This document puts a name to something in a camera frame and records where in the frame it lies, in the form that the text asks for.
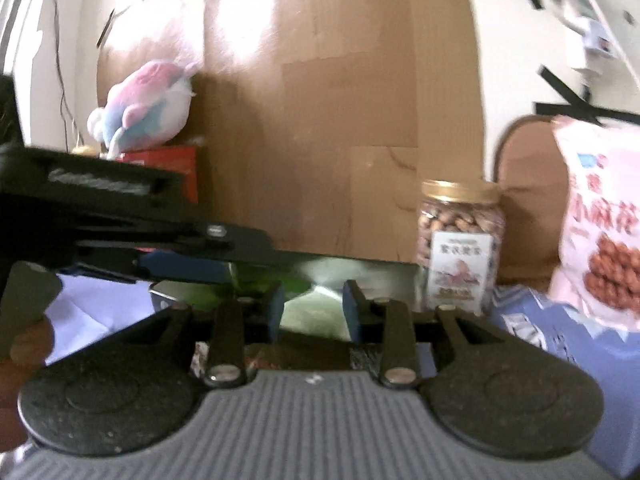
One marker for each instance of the large cardboard box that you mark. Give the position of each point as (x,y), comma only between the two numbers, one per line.
(325,110)

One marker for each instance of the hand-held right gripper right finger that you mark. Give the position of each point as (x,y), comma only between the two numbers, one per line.
(351,312)

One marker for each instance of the pink and blue plush toy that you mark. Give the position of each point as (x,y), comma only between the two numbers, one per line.
(145,105)

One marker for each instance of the red gift bag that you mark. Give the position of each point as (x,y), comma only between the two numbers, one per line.
(175,165)

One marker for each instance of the pink snack bag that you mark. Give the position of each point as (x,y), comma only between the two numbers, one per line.
(600,200)

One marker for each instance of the brown chair back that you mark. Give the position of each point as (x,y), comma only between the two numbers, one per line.
(530,185)

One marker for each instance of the blue printed tablecloth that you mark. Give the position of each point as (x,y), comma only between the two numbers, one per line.
(575,355)

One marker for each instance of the clear peanut jar gold lid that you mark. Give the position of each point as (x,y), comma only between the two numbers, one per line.
(460,230)

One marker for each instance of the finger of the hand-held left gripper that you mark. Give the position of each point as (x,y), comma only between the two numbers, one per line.
(220,240)

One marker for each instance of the person's left hand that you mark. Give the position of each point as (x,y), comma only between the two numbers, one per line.
(30,347)

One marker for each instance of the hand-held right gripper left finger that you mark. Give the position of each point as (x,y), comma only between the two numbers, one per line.
(275,312)

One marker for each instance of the yellow duck plush toy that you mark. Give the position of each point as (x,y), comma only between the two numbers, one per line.
(86,150)

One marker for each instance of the black printed cardboard box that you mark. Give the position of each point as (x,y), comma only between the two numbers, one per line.
(310,280)

